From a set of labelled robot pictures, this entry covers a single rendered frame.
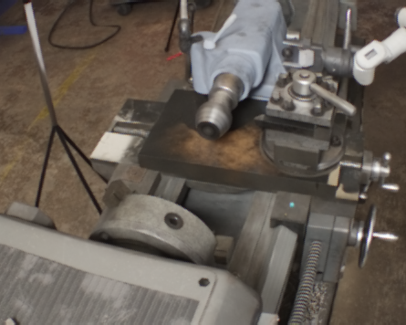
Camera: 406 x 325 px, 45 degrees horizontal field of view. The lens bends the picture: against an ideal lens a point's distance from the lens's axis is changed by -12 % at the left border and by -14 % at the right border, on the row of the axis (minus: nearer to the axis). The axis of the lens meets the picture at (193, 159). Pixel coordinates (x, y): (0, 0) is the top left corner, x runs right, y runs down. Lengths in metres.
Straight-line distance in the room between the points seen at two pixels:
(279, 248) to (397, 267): 1.17
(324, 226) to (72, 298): 0.92
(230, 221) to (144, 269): 0.89
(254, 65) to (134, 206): 0.66
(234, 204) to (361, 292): 0.92
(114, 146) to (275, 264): 0.63
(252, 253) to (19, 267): 0.75
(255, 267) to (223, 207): 0.35
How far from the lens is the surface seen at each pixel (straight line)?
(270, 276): 1.33
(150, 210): 1.00
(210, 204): 1.67
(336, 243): 1.55
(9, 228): 0.87
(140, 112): 1.78
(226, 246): 1.06
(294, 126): 1.35
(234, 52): 1.51
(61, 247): 0.81
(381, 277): 2.41
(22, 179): 3.04
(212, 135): 1.34
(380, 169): 1.58
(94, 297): 0.74
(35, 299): 0.76
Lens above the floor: 1.94
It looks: 42 degrees down
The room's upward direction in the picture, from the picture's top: 6 degrees counter-clockwise
